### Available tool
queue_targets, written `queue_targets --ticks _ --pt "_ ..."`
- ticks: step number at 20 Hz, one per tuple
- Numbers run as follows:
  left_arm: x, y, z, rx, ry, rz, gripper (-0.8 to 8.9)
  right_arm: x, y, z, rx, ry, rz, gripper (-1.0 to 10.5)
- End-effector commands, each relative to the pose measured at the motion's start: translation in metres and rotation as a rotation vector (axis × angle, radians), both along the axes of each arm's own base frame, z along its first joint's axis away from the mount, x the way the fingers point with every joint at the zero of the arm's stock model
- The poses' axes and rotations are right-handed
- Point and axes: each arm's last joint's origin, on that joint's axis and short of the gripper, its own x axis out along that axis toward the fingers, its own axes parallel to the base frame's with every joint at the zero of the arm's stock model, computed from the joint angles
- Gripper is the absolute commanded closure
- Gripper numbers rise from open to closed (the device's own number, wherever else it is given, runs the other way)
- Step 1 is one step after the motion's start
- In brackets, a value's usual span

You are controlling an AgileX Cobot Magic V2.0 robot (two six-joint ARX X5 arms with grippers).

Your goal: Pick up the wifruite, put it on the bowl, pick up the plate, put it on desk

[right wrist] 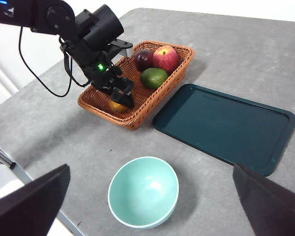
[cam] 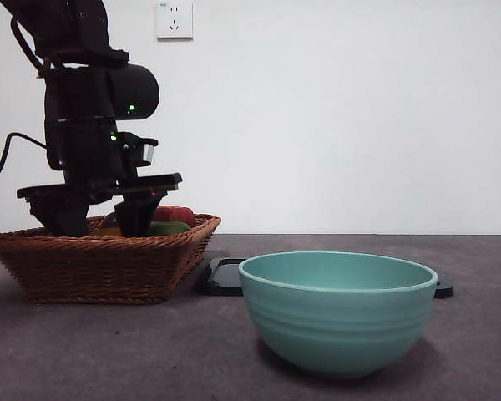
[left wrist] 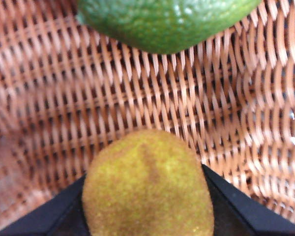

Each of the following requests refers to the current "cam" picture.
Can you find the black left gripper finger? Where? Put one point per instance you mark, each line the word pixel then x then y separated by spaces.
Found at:
pixel 64 217
pixel 135 213

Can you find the white wall socket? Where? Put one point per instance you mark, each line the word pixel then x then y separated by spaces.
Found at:
pixel 174 21

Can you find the teal ceramic bowl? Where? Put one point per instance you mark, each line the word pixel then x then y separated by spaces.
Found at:
pixel 338 321

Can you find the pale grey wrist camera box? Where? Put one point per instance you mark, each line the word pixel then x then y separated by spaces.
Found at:
pixel 148 151

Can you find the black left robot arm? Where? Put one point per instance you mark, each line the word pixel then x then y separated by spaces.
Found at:
pixel 79 92

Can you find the brown wicker basket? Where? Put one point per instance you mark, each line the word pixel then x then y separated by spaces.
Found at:
pixel 100 267

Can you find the green avocado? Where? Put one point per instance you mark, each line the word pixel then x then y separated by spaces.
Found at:
pixel 169 228

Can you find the brown yellow kiwi fruit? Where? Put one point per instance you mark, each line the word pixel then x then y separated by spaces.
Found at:
pixel 107 230

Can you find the black rectangular tray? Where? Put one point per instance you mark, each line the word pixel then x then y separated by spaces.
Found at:
pixel 221 277

